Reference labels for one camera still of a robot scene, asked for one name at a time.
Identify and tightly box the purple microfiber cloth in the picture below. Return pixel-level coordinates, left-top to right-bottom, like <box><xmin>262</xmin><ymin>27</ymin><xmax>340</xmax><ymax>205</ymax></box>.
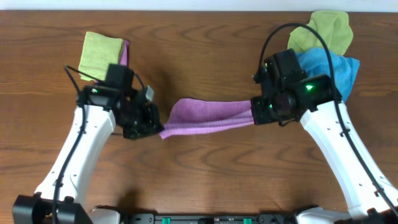
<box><xmin>159</xmin><ymin>98</ymin><xmax>254</xmax><ymax>139</ymax></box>

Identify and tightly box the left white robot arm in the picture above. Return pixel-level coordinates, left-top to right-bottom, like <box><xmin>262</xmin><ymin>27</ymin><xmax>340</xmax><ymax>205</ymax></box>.
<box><xmin>12</xmin><ymin>85</ymin><xmax>163</xmax><ymax>223</ymax></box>

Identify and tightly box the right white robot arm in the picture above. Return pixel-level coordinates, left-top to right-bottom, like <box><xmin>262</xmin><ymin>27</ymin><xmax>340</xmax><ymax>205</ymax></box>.
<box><xmin>251</xmin><ymin>49</ymin><xmax>397</xmax><ymax>223</ymax></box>

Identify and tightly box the blue microfiber cloth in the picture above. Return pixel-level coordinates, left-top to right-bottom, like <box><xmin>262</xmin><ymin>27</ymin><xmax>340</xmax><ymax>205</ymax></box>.
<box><xmin>295</xmin><ymin>47</ymin><xmax>361</xmax><ymax>103</ymax></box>

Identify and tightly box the folded purple cloth under green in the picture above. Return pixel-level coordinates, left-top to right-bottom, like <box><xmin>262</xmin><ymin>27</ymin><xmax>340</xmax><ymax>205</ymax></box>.
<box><xmin>119</xmin><ymin>40</ymin><xmax>129</xmax><ymax>66</ymax></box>

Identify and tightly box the crumpled green microfiber cloth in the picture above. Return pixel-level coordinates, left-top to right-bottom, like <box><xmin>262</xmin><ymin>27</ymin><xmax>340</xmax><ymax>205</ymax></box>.
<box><xmin>287</xmin><ymin>10</ymin><xmax>353</xmax><ymax>55</ymax></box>

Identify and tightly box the right black cable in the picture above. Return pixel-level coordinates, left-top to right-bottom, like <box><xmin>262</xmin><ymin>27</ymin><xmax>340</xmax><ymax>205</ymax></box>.
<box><xmin>256</xmin><ymin>22</ymin><xmax>398</xmax><ymax>212</ymax></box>

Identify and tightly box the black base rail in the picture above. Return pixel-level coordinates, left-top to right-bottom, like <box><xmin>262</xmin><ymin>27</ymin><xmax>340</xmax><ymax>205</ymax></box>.
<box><xmin>121</xmin><ymin>213</ymin><xmax>297</xmax><ymax>224</ymax></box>

